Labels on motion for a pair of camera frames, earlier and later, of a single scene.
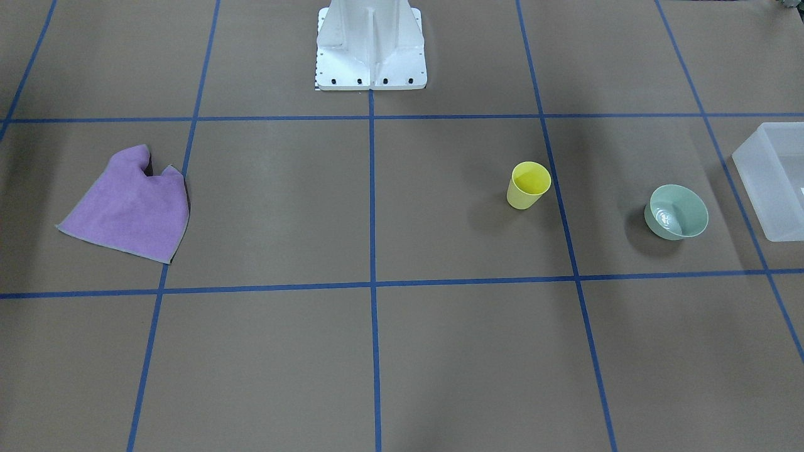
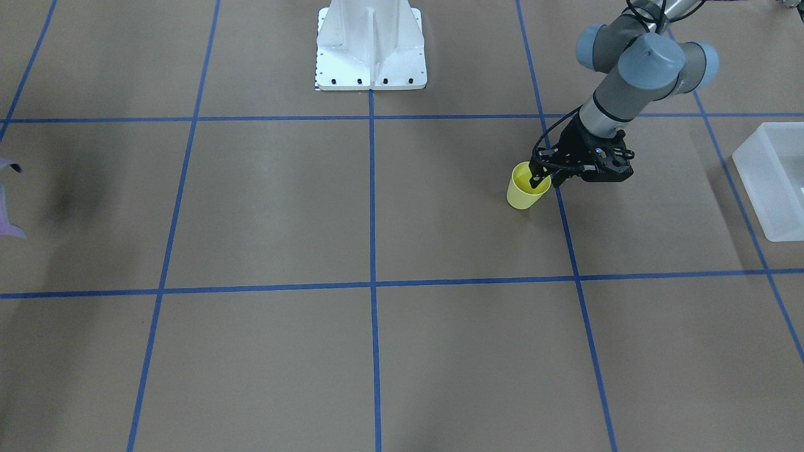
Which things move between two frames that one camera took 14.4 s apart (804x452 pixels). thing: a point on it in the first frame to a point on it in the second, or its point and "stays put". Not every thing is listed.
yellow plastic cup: [528, 182] stays put
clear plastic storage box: [770, 166] stays put
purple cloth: [128, 211] to [7, 228]
